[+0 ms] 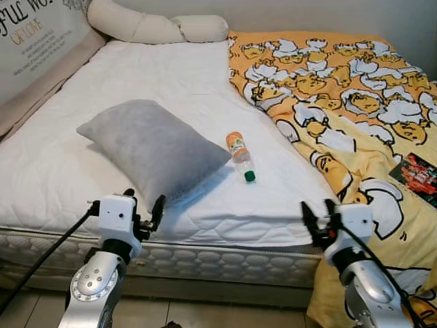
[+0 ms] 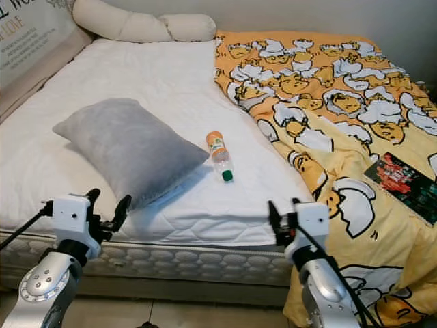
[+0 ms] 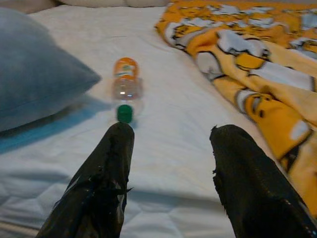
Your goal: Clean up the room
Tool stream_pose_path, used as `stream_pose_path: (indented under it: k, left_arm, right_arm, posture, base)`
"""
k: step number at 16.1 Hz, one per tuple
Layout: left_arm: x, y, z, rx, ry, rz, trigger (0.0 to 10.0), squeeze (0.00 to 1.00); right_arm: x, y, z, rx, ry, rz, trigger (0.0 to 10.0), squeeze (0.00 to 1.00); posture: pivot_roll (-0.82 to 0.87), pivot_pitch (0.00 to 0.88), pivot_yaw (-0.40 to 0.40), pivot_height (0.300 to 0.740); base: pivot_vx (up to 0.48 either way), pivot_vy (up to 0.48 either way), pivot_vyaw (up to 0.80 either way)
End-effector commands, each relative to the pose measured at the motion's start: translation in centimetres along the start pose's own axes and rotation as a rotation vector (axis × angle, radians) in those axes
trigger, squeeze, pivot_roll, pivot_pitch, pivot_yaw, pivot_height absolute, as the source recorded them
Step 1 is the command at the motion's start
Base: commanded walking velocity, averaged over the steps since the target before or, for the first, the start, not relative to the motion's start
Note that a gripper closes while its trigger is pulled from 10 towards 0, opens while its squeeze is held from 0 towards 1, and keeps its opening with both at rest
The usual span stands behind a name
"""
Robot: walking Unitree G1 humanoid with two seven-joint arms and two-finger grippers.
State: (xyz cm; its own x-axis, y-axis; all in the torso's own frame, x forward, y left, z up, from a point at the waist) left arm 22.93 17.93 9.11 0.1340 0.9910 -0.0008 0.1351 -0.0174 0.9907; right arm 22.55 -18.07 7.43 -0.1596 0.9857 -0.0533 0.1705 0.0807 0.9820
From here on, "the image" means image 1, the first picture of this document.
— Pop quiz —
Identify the grey plush pillow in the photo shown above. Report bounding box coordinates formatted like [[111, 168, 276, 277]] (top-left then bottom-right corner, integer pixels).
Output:
[[76, 99, 233, 209]]

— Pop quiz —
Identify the dark book red cover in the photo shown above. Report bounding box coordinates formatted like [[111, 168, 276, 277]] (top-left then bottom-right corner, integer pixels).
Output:
[[389, 152, 437, 208]]

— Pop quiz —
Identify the plastic bottle orange label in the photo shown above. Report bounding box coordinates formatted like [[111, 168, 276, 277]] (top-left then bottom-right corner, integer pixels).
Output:
[[225, 131, 257, 184]]

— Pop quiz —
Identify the dark robot foot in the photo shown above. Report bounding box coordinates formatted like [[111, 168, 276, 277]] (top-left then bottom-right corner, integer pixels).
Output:
[[160, 320, 199, 328]]

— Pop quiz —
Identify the white quilted mattress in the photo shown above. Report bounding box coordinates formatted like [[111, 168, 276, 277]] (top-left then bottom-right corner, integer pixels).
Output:
[[0, 39, 339, 288]]

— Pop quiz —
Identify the yellow cartoon egg blanket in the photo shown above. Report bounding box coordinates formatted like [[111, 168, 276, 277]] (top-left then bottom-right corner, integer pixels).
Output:
[[227, 31, 437, 328]]

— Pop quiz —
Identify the long beige bolster pillow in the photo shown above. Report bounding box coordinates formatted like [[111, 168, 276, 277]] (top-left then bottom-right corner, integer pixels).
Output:
[[87, 0, 188, 45]]

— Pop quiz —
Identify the small beige pillow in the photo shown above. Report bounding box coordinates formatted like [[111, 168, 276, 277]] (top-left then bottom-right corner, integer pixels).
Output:
[[172, 15, 229, 44]]

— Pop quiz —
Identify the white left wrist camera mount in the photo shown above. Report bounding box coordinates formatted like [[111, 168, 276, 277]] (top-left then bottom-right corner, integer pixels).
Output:
[[98, 195, 141, 257]]

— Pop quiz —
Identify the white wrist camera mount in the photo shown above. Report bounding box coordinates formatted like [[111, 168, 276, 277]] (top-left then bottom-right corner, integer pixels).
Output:
[[333, 204, 375, 257], [98, 195, 141, 257]]

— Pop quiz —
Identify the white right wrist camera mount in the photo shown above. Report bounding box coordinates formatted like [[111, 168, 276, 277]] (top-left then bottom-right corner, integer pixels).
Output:
[[333, 204, 375, 257]]

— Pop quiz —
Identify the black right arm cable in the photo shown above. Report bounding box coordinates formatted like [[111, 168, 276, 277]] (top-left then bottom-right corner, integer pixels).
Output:
[[333, 217, 425, 328]]

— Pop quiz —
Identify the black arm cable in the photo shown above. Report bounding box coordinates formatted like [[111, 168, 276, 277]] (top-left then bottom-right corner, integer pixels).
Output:
[[333, 217, 425, 328], [0, 204, 100, 316]]

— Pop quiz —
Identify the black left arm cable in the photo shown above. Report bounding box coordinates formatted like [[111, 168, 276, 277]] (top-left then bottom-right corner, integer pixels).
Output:
[[0, 204, 100, 316]]

